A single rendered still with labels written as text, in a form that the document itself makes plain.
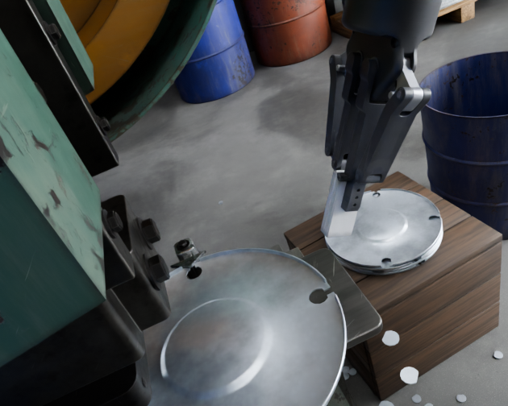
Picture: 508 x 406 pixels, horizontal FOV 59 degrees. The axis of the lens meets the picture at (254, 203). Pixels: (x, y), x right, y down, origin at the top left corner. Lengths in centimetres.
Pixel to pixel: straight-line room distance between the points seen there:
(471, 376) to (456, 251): 37
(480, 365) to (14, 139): 131
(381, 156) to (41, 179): 29
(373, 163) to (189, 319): 29
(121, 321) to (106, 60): 41
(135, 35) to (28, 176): 52
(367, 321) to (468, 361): 91
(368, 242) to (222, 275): 63
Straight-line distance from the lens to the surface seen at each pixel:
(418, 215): 122
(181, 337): 55
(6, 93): 21
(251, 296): 56
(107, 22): 68
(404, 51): 39
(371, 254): 113
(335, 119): 46
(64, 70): 43
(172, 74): 67
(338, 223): 47
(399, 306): 110
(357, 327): 50
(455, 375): 138
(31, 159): 19
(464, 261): 116
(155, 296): 40
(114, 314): 38
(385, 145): 40
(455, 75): 175
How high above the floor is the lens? 118
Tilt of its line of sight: 35 degrees down
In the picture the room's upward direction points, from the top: 20 degrees counter-clockwise
